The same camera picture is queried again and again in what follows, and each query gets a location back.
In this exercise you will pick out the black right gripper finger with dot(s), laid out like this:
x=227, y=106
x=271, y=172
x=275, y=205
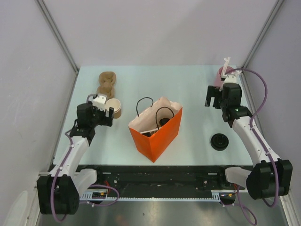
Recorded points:
x=217, y=102
x=211, y=93

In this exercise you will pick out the stack of brown paper cups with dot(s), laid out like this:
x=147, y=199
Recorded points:
x=116, y=105

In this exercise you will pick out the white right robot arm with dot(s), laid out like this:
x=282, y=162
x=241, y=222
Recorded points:
x=270, y=176

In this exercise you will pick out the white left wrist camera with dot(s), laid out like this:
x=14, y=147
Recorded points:
x=99, y=102

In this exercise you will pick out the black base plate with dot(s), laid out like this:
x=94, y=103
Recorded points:
x=120, y=176

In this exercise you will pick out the brown pulp cup carrier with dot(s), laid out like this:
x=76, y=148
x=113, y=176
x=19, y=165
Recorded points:
x=106, y=84

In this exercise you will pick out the orange paper bag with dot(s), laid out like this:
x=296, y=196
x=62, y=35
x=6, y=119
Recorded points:
x=152, y=147

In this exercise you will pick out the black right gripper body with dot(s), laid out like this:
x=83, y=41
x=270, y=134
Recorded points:
x=224, y=103

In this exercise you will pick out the white cable duct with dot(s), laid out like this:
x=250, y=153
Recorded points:
x=153, y=195

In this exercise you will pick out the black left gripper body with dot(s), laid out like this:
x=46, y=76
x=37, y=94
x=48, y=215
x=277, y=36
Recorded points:
x=96, y=112

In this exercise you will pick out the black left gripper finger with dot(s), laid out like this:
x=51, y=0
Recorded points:
x=110, y=116
x=104, y=121

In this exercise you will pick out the stack of black lids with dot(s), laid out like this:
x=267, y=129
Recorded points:
x=219, y=142

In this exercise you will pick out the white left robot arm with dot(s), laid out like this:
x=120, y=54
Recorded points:
x=59, y=192

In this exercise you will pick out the black cup lid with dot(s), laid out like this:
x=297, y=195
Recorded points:
x=163, y=121
x=148, y=134

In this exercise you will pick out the pink cylindrical holder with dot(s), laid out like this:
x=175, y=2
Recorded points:
x=218, y=80

